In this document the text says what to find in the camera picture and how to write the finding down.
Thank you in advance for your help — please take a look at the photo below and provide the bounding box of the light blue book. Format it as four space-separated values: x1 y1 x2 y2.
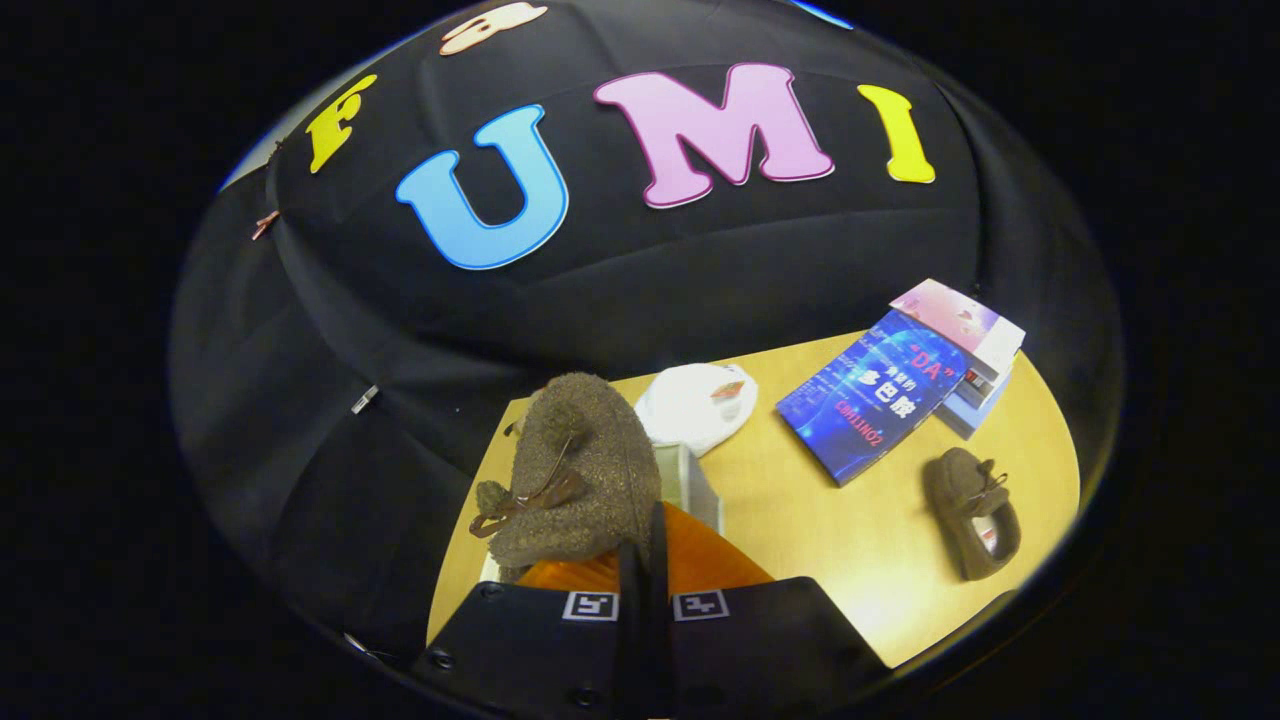
934 350 1017 441

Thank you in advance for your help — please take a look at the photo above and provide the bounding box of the brown fuzzy shoe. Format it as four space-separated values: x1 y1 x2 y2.
468 372 663 583
922 447 1023 582

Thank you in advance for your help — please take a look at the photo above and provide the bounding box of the pink and white book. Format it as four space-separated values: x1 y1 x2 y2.
888 278 1028 377

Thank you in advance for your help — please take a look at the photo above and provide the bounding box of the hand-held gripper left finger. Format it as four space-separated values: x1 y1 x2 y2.
413 540 647 720

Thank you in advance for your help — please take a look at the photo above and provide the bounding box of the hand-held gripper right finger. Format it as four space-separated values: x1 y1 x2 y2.
650 502 893 720

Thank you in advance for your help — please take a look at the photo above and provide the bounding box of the white plush toy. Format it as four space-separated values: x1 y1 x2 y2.
634 362 759 459

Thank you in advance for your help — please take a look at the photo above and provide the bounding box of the grey fabric storage box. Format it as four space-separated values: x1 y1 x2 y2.
478 443 724 585

